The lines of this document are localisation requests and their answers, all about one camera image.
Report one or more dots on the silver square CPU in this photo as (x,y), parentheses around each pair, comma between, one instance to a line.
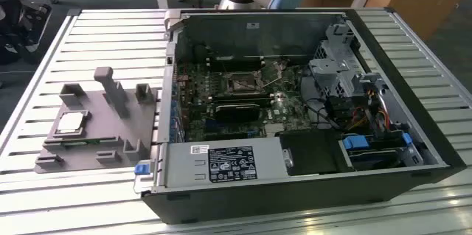
(73,121)

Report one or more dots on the black RAM slot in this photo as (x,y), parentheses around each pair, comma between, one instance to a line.
(242,99)
(239,65)

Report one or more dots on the CPU socket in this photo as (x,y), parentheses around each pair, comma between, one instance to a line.
(243,82)

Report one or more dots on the black expansion slot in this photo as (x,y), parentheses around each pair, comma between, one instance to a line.
(227,136)

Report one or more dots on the grey plastic parts rack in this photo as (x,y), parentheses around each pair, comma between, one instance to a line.
(107,124)

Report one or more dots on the green RAM stick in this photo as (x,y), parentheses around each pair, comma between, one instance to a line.
(93,141)

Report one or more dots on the blue plastic latch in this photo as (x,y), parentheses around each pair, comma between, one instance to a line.
(142,169)

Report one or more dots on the black graphics card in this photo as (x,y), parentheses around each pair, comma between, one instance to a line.
(237,112)

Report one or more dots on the silver power supply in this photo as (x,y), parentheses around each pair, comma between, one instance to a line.
(185,163)

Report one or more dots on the green motherboard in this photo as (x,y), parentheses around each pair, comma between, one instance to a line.
(287,107)

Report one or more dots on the silver chipset heatsink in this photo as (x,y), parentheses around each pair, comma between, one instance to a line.
(275,129)

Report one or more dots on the silver drive cage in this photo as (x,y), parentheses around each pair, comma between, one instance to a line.
(330,66)

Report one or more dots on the black plastic shroud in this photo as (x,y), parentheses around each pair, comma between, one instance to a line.
(311,152)

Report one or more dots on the hard disk in blue carrier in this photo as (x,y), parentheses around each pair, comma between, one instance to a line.
(355,142)

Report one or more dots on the black open PC case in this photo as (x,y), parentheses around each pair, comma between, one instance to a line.
(333,199)

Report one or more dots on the wooden cabinet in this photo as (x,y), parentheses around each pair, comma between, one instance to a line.
(431,0)

